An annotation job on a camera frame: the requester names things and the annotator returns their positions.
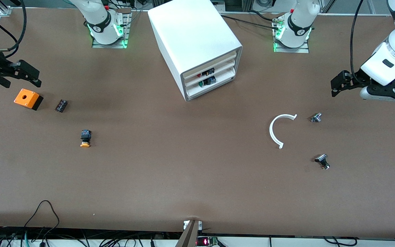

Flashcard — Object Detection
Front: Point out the white drawer cabinet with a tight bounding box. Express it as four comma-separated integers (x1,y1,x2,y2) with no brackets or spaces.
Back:
148,0,243,102

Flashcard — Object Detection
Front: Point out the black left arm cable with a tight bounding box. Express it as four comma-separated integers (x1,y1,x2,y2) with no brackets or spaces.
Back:
350,0,367,83

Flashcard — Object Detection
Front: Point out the white bottom drawer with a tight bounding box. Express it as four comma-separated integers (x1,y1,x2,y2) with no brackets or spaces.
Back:
186,68,236,98

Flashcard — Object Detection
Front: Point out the orange box with hole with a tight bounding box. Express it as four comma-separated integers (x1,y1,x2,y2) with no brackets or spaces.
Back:
14,89,44,111

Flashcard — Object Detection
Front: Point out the black looped cable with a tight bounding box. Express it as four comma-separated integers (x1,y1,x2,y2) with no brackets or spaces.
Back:
24,200,61,239

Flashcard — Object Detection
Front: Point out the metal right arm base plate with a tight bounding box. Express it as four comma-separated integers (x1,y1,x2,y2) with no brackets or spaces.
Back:
92,8,131,49

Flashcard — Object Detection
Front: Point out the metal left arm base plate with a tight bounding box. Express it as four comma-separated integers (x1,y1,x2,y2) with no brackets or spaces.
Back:
273,18,310,54

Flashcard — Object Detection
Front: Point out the black base power cable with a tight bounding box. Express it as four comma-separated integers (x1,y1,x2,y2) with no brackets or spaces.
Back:
219,10,282,30

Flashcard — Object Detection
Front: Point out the device with red display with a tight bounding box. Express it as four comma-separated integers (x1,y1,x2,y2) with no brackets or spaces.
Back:
197,236,219,247

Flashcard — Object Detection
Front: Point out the white curved plastic arc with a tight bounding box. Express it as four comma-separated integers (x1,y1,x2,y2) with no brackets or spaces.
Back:
269,114,298,150

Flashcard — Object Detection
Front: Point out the white top drawer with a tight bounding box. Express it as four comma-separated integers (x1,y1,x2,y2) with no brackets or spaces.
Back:
183,51,237,80

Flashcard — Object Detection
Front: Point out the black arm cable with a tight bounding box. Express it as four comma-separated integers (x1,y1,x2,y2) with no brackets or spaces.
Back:
0,0,27,59
350,0,367,83

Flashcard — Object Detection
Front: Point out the white drawer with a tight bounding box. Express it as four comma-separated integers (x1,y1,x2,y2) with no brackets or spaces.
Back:
186,68,236,98
185,59,236,89
183,51,237,80

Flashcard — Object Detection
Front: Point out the yellow mushroom push button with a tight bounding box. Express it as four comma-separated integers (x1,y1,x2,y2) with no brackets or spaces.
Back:
80,129,92,148

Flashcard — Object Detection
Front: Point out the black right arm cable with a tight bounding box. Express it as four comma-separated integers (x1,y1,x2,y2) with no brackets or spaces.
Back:
0,0,27,59

